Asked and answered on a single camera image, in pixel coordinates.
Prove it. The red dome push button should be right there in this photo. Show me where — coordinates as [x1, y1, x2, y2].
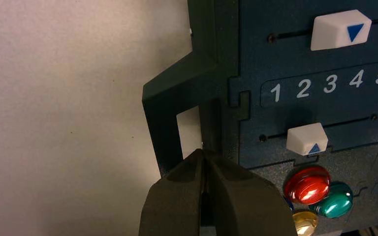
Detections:
[283, 166, 332, 205]

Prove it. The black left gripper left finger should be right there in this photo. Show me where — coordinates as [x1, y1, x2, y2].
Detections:
[139, 148, 206, 236]

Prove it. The yellow dome push button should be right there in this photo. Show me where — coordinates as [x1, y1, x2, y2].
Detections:
[292, 211, 319, 236]

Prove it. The dark and grey control box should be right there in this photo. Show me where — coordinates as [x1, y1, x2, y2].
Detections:
[142, 0, 378, 236]

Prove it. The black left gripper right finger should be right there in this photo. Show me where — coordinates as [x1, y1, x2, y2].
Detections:
[204, 150, 298, 236]

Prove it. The green dome push button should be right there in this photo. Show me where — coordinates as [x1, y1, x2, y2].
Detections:
[310, 182, 354, 219]

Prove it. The white slider knob blue triangle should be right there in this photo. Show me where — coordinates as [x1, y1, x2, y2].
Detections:
[310, 9, 373, 52]
[285, 122, 329, 156]

